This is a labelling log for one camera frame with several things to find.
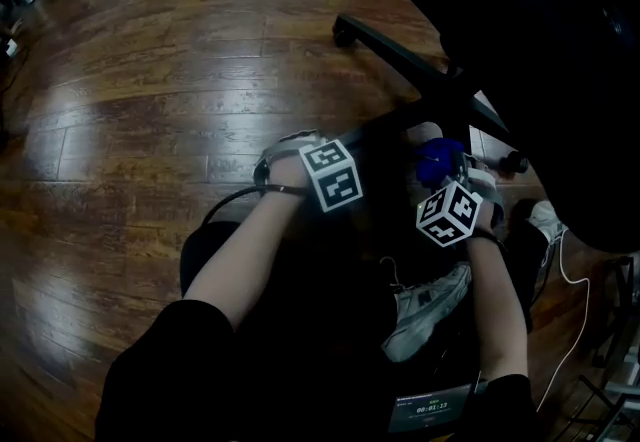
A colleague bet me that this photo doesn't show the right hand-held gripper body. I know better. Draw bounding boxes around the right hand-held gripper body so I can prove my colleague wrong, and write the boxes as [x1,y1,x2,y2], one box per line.
[415,152,505,249]

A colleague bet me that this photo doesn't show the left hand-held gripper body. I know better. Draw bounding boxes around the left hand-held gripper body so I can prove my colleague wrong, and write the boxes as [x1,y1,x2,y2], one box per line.
[253,129,364,214]

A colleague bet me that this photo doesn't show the blue cloth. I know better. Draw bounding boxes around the blue cloth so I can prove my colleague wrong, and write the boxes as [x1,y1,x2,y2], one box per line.
[414,137,466,189]

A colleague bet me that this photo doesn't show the black office chair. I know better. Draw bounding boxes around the black office chair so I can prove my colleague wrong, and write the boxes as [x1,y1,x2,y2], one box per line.
[332,0,640,254]

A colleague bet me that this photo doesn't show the person's right forearm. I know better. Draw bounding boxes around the person's right forearm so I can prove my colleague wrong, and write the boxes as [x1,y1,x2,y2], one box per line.
[467,234,530,381]

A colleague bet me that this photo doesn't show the person's left forearm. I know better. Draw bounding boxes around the person's left forearm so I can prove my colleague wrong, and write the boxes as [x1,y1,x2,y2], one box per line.
[183,189,309,331]

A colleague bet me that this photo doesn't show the person's right hand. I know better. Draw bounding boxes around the person's right hand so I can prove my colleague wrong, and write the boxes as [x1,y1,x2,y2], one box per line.
[472,202,501,237]

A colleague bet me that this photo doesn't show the person's left hand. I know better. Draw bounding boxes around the person's left hand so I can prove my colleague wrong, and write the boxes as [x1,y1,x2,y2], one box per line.
[268,155,314,194]

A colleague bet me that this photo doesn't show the person's black trousers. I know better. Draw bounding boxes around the person's black trousers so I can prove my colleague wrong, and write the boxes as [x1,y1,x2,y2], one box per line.
[179,129,551,381]

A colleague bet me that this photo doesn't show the person's white sneaker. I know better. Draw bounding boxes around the person's white sneaker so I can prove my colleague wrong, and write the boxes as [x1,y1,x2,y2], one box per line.
[382,262,473,364]
[528,200,569,244]

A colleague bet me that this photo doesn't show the black smartphone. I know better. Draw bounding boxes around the black smartphone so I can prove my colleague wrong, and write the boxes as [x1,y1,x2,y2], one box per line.
[387,382,489,434]

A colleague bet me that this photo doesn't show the black metal rack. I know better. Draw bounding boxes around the black metal rack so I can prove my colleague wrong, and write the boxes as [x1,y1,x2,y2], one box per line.
[574,254,640,442]

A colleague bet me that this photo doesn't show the person's black shirt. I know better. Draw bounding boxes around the person's black shirt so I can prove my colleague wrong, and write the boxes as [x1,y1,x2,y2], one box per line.
[94,299,546,442]

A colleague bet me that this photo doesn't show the black cable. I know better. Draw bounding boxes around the black cable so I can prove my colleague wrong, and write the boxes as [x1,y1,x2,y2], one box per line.
[0,47,26,96]
[202,184,306,226]

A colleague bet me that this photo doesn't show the white cable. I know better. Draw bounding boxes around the white cable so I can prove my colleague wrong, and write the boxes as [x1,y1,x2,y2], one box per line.
[537,229,591,411]

